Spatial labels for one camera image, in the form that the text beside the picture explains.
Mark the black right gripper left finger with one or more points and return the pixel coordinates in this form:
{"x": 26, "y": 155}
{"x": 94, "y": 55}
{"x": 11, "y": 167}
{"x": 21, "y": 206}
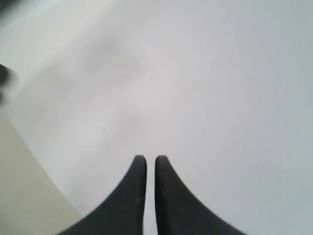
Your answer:
{"x": 121, "y": 213}

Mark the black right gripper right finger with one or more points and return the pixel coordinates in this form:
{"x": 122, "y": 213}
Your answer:
{"x": 178, "y": 211}

